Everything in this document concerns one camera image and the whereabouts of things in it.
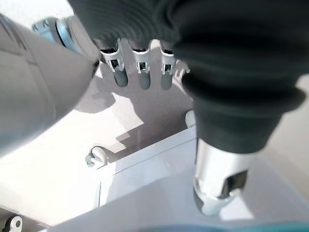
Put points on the white medical cart blue drawers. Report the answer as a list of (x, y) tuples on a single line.
[(217, 228)]

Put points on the silver robot left leg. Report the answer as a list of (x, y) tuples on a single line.
[(36, 84)]

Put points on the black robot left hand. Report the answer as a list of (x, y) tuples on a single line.
[(229, 60)]

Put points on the bed caster wheel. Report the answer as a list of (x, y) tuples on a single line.
[(62, 33)]

